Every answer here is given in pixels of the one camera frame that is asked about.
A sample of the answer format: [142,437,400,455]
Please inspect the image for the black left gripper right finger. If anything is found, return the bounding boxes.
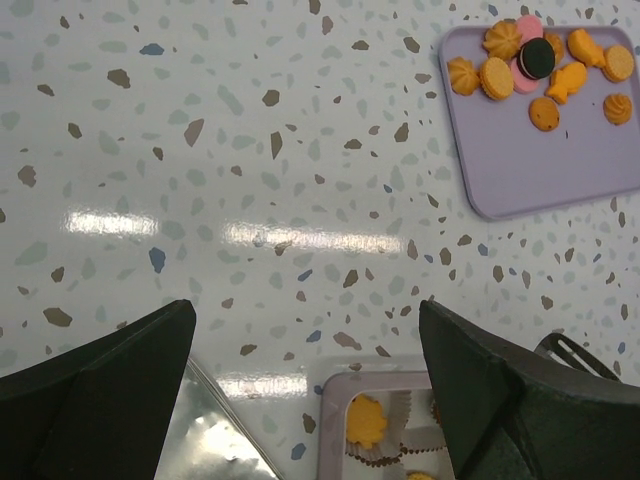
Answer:
[419,300,639,479]

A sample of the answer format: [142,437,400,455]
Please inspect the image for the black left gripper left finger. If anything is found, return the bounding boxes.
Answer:
[1,300,196,479]

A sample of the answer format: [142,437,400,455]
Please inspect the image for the metal serving tongs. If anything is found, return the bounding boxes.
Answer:
[534,332,621,382]

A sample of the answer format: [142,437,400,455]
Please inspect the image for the orange flower cookie front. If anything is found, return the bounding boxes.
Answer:
[346,394,388,450]

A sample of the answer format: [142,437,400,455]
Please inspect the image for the orange chip cookie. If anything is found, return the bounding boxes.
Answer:
[528,97,560,132]

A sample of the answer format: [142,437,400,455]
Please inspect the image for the orange round sandwich cookie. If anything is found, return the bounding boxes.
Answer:
[479,57,514,101]

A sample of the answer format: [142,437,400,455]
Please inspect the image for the orange round cookie front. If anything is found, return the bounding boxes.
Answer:
[406,471,434,480]

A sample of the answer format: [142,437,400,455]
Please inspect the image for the silver tin lid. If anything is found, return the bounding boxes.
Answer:
[155,358,283,480]

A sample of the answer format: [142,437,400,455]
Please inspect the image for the square cookie tin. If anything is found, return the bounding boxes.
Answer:
[317,371,455,479]

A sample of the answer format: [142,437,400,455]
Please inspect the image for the lavender cookie tray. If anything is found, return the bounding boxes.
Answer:
[439,24,639,219]

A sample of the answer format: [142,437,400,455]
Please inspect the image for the orange swirl cookie right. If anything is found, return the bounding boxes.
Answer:
[603,93,633,126]

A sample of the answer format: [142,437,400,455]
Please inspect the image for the orange swirl cookie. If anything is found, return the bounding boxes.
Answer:
[482,20,522,61]
[447,56,480,96]
[603,93,633,126]

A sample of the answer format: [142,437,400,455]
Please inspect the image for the orange swirl cookie left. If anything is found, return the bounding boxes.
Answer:
[447,56,480,96]

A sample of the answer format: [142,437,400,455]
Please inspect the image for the orange fish cookie middle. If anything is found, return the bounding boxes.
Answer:
[545,61,588,105]

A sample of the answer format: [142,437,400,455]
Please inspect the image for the black sandwich cookie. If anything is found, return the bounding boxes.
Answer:
[517,37,555,80]

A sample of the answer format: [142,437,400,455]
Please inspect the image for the orange swirl cookie top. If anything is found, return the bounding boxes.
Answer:
[482,20,522,61]

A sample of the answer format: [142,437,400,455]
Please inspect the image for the orange fish cookie top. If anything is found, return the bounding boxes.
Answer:
[567,28,606,69]

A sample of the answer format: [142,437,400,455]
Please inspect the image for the pink round cookie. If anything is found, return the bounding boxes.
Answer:
[509,15,543,94]

